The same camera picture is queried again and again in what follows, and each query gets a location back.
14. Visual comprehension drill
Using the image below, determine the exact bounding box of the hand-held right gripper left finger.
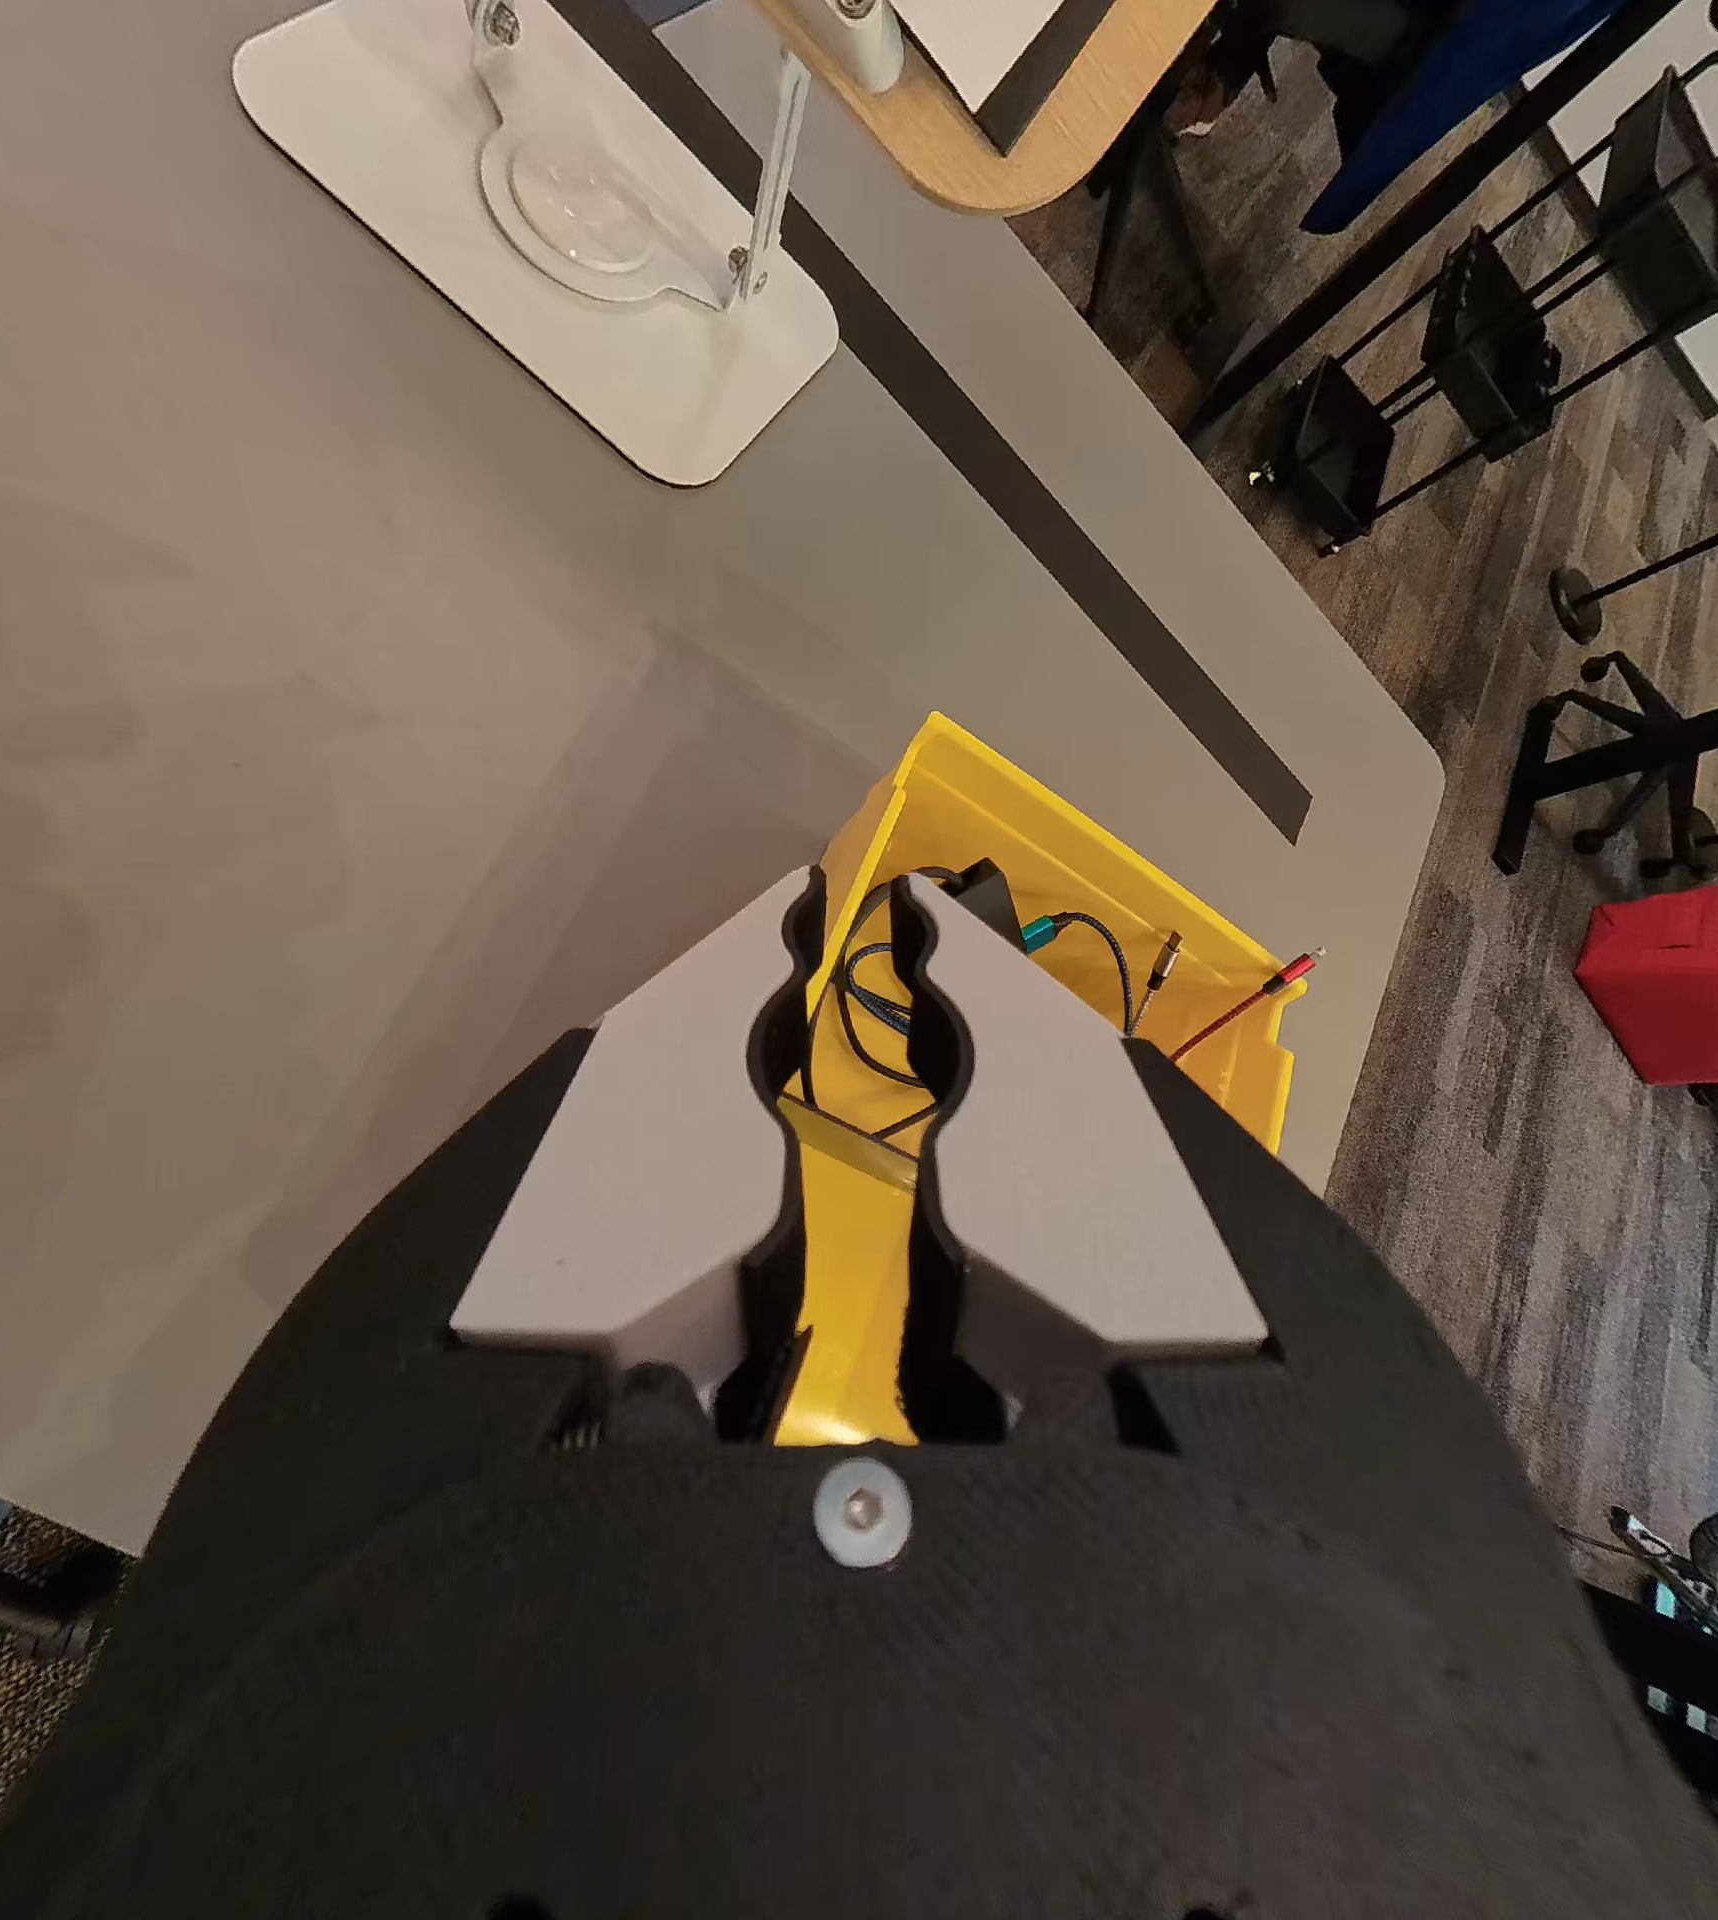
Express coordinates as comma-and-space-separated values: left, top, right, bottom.
446, 865, 833, 1435

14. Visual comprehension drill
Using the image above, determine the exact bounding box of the black basket cart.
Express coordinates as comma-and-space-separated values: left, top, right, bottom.
1256, 53, 1718, 559

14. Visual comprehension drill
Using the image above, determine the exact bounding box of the yellow bin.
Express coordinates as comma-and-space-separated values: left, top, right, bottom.
773, 713, 1327, 1452

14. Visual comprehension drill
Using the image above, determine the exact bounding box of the black Anker USB hub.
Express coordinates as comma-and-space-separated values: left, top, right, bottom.
799, 876, 953, 1151

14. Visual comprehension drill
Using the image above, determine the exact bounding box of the blue braided cable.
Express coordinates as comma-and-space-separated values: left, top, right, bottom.
850, 907, 1140, 1040

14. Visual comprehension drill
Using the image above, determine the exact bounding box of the printed instruction sheet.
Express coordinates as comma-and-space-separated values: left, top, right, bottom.
892, 0, 1103, 111

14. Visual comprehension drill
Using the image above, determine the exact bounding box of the white document stand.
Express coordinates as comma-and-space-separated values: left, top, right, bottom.
232, 0, 910, 490

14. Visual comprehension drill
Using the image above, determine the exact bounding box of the black office chair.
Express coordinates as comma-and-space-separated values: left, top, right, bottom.
0, 1552, 135, 1665
1493, 555, 1718, 903

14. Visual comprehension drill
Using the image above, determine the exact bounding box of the black pole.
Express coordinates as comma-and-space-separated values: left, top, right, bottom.
1180, 0, 1695, 453

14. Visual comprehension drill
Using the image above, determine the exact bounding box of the blue fabric panel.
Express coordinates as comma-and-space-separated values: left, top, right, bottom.
1300, 0, 1634, 234

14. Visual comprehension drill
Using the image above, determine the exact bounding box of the black weighted stand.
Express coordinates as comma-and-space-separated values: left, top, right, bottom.
1549, 493, 1718, 642

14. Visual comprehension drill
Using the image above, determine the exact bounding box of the white braided cable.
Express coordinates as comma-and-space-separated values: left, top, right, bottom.
1127, 927, 1186, 1040

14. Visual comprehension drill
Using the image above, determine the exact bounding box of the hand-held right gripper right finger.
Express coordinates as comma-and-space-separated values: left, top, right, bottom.
889, 872, 1275, 1435

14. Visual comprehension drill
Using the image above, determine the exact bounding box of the red tote bin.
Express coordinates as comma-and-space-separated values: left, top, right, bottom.
1577, 885, 1718, 1087

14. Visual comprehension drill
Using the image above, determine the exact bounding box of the wooden board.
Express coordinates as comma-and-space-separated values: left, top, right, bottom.
746, 0, 1222, 221

